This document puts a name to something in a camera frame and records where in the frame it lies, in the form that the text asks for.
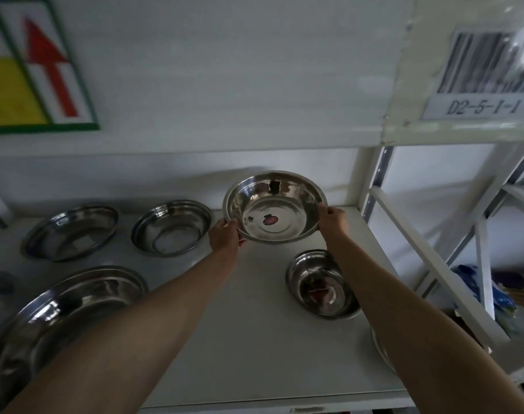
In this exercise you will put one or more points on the person's left hand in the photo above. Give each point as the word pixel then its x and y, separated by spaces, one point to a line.
pixel 225 243

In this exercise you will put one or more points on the person's right hand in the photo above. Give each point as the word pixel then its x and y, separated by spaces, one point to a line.
pixel 334 224

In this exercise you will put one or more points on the person's right thumb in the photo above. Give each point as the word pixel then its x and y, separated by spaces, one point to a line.
pixel 321 209

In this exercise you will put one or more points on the person's left thumb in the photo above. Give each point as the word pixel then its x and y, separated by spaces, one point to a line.
pixel 227 224

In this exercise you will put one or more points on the steel bowl with red sticker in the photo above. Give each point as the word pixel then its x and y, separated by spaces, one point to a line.
pixel 274 211

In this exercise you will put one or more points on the person's left forearm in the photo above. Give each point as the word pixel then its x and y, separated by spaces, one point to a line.
pixel 137 336

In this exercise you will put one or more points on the person's right forearm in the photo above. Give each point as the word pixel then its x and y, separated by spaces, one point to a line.
pixel 408 336

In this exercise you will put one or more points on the medium steel bowl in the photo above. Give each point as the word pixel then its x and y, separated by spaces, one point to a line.
pixel 171 230

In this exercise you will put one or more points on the small deep steel bowl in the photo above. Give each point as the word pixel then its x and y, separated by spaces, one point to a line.
pixel 318 288

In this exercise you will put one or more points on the white metal shelf rack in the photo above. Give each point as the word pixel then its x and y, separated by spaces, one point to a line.
pixel 421 241

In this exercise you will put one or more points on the steel bowl rim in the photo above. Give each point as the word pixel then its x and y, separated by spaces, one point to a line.
pixel 380 351

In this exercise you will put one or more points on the shallow steel bowl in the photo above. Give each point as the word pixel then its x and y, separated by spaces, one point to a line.
pixel 72 234

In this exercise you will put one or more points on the blue plastic packet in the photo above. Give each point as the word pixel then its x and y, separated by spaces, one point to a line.
pixel 499 293

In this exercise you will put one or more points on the large steel basin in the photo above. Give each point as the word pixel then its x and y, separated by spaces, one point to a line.
pixel 51 314

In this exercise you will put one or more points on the white barcode label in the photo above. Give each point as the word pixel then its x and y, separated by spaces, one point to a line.
pixel 481 73

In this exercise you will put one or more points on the red arrow wall sign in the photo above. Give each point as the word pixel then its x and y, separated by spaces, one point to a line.
pixel 42 60

